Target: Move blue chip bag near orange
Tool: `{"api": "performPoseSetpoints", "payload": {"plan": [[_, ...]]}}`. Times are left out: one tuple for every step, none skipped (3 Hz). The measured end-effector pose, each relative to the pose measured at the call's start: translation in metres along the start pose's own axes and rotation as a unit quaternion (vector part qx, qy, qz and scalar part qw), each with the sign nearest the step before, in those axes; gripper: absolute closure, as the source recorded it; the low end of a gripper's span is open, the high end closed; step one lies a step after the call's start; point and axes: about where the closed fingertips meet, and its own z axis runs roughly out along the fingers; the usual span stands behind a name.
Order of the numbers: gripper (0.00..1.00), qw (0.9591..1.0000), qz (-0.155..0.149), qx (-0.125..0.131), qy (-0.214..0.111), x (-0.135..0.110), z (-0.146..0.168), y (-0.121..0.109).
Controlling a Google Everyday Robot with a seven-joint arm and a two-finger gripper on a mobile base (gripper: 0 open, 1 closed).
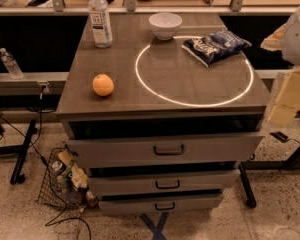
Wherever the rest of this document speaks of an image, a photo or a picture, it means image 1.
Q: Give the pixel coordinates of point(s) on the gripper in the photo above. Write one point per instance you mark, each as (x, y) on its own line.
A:
(297, 40)

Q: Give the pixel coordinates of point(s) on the blue chip bag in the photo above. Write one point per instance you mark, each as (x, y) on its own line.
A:
(215, 46)

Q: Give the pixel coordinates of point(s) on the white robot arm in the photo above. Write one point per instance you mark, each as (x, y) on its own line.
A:
(286, 39)

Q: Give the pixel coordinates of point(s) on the black power adapter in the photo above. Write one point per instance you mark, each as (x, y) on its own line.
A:
(280, 136)

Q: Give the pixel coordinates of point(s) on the white bowl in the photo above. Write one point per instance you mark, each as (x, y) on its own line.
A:
(164, 25)

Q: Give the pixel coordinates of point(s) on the black table leg right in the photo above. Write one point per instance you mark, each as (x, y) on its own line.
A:
(292, 163)

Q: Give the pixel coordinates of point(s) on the black table leg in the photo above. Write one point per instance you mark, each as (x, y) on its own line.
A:
(21, 150)
(292, 163)

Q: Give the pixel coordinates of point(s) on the grey drawer cabinet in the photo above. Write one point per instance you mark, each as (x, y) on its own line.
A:
(159, 90)

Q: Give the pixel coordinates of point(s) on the large clear water bottle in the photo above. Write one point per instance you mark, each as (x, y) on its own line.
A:
(100, 21)

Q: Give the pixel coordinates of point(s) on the orange fruit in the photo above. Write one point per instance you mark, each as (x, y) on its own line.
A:
(103, 85)

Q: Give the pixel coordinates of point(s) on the bottom drawer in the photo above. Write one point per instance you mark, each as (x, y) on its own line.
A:
(160, 204)

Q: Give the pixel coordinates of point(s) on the drawer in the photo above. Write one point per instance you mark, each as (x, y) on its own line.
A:
(160, 204)
(162, 183)
(168, 150)

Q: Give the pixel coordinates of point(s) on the middle drawer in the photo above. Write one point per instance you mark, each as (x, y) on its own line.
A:
(162, 183)

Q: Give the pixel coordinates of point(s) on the top drawer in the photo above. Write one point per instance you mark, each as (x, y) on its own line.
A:
(168, 150)

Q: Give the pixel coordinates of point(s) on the soda can in basket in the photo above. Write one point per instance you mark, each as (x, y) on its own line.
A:
(58, 167)

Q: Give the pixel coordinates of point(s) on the small water bottle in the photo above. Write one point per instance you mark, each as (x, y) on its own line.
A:
(10, 64)

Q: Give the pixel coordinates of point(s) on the black table leg left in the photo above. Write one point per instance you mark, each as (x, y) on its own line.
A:
(21, 150)

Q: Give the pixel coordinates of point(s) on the black wire basket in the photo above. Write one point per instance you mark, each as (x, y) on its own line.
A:
(58, 191)

